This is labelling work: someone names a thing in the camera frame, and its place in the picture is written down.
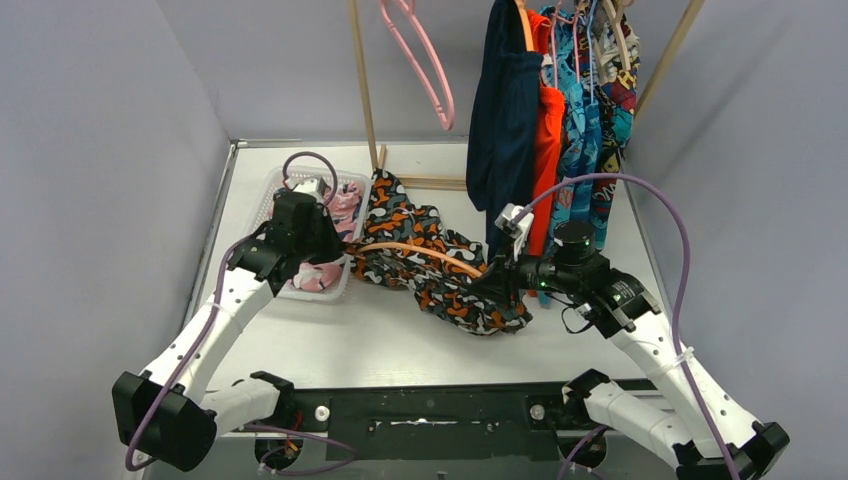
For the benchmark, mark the blue plastic hanger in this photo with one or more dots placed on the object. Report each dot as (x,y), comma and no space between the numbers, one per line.
(589,33)

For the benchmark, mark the orange wooden hanger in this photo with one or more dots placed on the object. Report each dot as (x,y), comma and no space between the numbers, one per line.
(525,25)
(417,259)

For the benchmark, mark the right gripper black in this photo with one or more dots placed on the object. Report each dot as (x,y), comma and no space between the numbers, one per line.
(502,280)

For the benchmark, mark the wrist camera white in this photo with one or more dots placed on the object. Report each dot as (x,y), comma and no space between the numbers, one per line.
(516,222)
(312,190)

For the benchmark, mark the comic print shorts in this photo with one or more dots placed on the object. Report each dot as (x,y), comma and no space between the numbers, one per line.
(620,86)

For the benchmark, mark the bright orange shorts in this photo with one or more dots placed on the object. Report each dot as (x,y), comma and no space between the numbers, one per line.
(548,141)

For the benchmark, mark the light wooden hanger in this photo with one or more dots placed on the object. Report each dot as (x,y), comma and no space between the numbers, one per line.
(614,11)

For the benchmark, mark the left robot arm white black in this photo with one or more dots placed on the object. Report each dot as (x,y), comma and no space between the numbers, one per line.
(165,413)

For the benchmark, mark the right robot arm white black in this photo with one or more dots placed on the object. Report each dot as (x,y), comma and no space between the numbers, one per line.
(707,434)

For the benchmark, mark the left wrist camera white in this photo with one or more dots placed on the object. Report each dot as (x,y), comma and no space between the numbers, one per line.
(312,190)

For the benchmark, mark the navy blue shorts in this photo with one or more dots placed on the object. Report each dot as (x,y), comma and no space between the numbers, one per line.
(501,151)

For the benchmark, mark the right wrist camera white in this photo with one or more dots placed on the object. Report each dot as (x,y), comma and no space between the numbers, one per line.
(516,222)

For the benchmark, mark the orange camouflage shorts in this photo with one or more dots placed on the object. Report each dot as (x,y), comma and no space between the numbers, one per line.
(392,217)

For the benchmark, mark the white plastic perforated basket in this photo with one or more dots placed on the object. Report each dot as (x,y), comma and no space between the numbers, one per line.
(278,179)

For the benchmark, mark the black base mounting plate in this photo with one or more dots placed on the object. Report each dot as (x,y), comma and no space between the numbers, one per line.
(465,422)

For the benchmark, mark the aluminium rail frame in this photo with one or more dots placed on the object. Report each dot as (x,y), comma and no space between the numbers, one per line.
(159,411)

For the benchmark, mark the pink shark print shorts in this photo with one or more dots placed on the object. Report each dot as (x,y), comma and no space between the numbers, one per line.
(323,270)

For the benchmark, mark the dark blue leaf shorts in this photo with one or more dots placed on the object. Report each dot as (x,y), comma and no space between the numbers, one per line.
(598,146)

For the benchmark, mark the light blue fish shorts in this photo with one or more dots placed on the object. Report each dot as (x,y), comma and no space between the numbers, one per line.
(567,202)

